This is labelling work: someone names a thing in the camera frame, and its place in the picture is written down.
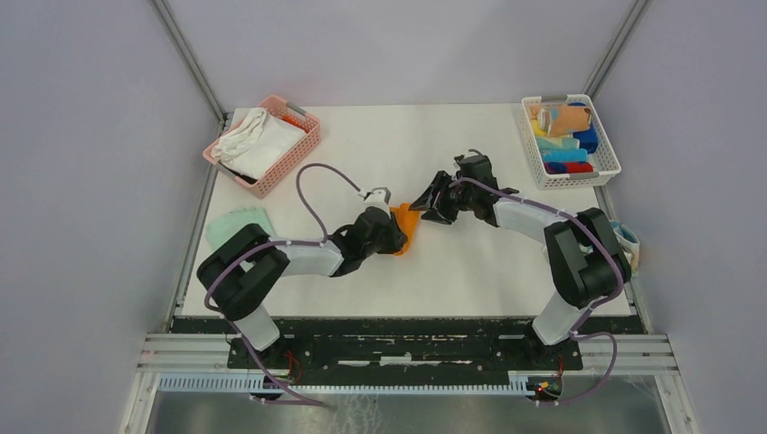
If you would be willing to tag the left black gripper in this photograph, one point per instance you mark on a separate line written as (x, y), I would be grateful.
(398, 239)

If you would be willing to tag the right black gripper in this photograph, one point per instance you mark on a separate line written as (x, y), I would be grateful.
(440, 214)

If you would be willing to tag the bright orange towel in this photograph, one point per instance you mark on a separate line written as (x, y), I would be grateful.
(408, 222)

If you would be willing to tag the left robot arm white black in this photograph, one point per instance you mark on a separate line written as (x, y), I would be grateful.
(240, 274)

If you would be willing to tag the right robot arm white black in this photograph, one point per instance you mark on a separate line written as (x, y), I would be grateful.
(587, 263)

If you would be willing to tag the light blue rolled towel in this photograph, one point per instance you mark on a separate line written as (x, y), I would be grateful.
(577, 155)

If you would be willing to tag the teal rolled towel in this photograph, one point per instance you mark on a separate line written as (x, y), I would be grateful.
(557, 143)

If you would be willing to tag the yellow rolled towel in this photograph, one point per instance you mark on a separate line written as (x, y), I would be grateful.
(538, 132)

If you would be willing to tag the red blue rolled towel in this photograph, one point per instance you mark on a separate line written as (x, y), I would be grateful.
(568, 168)

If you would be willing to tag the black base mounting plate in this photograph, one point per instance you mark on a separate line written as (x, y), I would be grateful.
(412, 351)

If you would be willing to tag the pink plastic basket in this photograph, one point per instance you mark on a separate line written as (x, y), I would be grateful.
(278, 107)

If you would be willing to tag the red item in basket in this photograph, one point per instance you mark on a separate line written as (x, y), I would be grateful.
(294, 122)

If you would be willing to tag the white cloth in basket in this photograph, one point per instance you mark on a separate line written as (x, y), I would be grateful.
(257, 144)

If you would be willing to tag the mint green folded towel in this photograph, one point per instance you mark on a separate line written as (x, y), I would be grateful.
(222, 228)

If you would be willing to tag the dark blue rolled towel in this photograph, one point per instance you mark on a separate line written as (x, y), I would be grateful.
(588, 139)

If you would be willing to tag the white plastic basket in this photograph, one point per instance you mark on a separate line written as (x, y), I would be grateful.
(604, 160)

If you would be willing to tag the patterned white blue towel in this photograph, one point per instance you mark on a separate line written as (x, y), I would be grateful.
(629, 243)

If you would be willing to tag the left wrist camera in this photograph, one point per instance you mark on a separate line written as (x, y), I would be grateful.
(377, 198)

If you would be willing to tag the white slotted cable duct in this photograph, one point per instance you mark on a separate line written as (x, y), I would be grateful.
(258, 383)

